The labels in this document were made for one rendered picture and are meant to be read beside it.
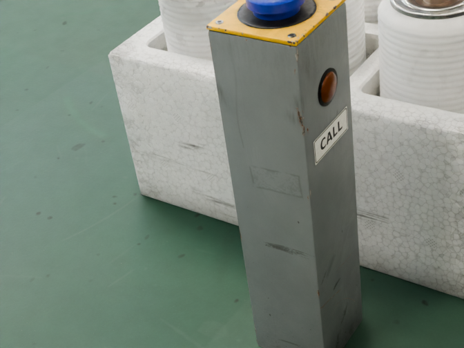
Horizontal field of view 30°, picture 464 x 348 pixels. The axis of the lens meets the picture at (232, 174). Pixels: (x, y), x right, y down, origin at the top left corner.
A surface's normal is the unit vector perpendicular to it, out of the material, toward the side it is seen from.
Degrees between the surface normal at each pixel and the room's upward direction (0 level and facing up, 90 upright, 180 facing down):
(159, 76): 90
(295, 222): 90
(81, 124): 0
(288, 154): 90
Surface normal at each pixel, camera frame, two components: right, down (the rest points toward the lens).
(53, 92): -0.13, -0.80
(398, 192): -0.54, 0.55
